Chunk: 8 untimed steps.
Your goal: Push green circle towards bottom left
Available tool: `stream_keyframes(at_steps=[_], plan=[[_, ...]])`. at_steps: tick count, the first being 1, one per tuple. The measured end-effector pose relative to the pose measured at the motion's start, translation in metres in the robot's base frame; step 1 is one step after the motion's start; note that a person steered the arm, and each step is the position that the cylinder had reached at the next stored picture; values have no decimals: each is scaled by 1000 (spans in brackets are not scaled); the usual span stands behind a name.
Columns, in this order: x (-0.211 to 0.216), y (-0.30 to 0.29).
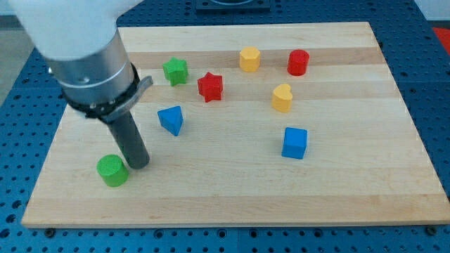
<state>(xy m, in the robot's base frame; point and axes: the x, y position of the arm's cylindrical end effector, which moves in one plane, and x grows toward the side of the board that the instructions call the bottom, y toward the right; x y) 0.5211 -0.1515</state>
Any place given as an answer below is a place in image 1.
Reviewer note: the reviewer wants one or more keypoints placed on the yellow hexagon block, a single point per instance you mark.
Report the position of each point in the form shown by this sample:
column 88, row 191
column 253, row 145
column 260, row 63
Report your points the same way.
column 249, row 59

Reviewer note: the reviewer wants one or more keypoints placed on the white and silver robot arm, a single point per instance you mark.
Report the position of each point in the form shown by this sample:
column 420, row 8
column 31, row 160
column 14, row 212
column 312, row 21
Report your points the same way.
column 81, row 44

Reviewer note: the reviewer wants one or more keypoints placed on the blue triangle block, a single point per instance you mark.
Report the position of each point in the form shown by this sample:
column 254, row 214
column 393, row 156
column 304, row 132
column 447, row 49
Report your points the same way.
column 171, row 119

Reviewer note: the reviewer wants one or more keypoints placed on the black clamp with grey lever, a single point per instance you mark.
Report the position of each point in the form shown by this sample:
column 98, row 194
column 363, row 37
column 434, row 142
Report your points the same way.
column 121, row 102

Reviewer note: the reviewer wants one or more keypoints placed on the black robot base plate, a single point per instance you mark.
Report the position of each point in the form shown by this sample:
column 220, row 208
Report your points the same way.
column 210, row 6

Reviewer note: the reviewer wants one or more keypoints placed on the yellow heart block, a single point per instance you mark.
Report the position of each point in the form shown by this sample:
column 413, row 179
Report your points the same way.
column 282, row 98

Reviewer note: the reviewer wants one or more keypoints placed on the green cylinder block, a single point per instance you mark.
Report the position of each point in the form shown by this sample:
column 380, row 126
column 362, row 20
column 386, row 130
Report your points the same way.
column 112, row 170

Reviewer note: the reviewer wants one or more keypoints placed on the red cylinder block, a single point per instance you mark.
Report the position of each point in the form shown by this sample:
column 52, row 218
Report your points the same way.
column 297, row 62

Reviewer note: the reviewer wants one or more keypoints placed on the green star block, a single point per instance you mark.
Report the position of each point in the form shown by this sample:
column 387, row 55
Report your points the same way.
column 176, row 71

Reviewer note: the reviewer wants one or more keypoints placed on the red star block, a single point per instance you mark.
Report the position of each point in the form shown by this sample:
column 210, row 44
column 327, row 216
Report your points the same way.
column 210, row 87

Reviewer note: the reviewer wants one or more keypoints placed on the light wooden board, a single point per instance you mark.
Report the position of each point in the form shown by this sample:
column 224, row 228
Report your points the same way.
column 365, row 164

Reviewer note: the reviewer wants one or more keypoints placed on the blue cube block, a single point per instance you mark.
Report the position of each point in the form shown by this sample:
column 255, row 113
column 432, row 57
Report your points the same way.
column 294, row 143

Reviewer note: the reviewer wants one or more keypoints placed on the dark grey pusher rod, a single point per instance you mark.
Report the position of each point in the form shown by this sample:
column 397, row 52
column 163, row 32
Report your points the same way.
column 129, row 141

